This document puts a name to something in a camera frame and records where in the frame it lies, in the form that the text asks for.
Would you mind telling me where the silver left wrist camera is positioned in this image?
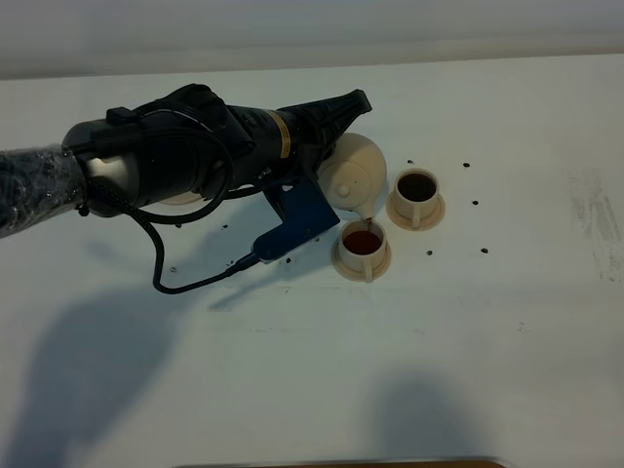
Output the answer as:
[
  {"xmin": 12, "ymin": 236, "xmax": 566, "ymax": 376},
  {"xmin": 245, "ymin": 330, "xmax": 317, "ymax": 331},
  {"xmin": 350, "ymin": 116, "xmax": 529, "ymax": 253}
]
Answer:
[{"xmin": 252, "ymin": 176, "xmax": 339, "ymax": 263}]

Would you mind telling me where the beige teapot saucer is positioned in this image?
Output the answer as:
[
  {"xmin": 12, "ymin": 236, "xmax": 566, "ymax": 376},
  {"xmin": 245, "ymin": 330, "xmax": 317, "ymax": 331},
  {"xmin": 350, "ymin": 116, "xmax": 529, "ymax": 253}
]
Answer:
[{"xmin": 160, "ymin": 191, "xmax": 204, "ymax": 206}]

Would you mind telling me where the beige near teacup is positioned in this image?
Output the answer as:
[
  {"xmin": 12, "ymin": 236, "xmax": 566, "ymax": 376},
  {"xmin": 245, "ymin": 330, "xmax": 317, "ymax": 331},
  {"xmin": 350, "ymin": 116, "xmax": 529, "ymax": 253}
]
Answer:
[{"xmin": 336, "ymin": 219, "xmax": 388, "ymax": 254}]

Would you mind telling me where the beige teacup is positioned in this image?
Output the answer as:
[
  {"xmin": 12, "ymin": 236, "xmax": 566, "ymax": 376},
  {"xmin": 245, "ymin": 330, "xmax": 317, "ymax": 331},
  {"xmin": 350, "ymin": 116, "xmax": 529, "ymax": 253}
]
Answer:
[
  {"xmin": 392, "ymin": 169, "xmax": 440, "ymax": 202},
  {"xmin": 336, "ymin": 219, "xmax": 388, "ymax": 254}
]

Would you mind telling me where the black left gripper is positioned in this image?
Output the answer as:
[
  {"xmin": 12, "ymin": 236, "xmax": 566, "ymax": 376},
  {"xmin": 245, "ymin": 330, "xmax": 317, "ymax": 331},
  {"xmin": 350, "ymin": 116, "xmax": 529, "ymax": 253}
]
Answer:
[{"xmin": 279, "ymin": 90, "xmax": 371, "ymax": 183}]

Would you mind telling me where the beige far cup saucer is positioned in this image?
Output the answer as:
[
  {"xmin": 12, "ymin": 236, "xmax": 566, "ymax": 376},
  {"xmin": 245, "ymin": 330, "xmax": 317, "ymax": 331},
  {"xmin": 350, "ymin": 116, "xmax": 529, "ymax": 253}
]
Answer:
[{"xmin": 386, "ymin": 190, "xmax": 446, "ymax": 231}]

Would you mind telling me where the beige teapot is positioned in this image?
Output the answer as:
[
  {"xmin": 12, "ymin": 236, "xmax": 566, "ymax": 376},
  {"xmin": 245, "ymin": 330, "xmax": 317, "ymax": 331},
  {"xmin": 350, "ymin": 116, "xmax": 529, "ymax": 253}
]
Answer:
[{"xmin": 318, "ymin": 133, "xmax": 387, "ymax": 219}]

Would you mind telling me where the beige far teacup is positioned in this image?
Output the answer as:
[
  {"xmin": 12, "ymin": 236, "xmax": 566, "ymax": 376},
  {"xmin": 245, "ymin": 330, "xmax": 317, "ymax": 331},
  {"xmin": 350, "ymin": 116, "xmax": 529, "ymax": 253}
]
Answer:
[{"xmin": 392, "ymin": 169, "xmax": 440, "ymax": 202}]

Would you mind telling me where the beige near cup saucer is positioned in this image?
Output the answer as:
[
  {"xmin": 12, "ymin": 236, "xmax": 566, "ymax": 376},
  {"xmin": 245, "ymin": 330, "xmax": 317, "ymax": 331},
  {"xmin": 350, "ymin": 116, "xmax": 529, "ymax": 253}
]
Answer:
[{"xmin": 331, "ymin": 240, "xmax": 392, "ymax": 283}]

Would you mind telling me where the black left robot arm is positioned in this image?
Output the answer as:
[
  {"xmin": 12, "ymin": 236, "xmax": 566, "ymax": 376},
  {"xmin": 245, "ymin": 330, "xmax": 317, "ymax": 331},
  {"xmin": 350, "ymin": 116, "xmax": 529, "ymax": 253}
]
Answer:
[{"xmin": 1, "ymin": 84, "xmax": 371, "ymax": 236}]

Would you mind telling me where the black left camera cable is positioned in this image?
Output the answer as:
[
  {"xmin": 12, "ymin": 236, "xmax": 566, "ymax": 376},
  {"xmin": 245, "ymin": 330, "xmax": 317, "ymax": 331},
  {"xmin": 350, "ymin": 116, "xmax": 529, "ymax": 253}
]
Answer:
[{"xmin": 87, "ymin": 131, "xmax": 274, "ymax": 295}]

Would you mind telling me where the beige cup saucer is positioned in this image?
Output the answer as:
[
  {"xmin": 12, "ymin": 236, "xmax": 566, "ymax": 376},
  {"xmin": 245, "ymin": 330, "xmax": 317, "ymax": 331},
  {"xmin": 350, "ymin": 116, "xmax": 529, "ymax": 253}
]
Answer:
[
  {"xmin": 386, "ymin": 190, "xmax": 446, "ymax": 231},
  {"xmin": 331, "ymin": 240, "xmax": 392, "ymax": 283}
]

